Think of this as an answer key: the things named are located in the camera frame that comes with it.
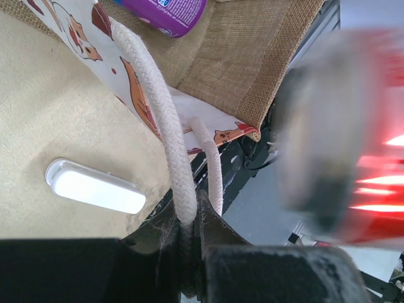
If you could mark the white oblong plastic case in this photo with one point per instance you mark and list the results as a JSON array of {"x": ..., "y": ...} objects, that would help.
[{"x": 78, "y": 182}]

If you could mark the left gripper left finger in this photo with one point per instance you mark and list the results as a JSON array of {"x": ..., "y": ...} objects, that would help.
[{"x": 141, "y": 267}]

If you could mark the red cola can back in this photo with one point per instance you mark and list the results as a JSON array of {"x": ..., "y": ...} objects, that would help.
[{"x": 340, "y": 138}]

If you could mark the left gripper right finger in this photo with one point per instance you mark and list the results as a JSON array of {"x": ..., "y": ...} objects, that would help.
[{"x": 233, "y": 270}]

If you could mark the canvas bag with cat print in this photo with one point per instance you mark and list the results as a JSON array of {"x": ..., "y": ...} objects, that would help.
[{"x": 196, "y": 92}]

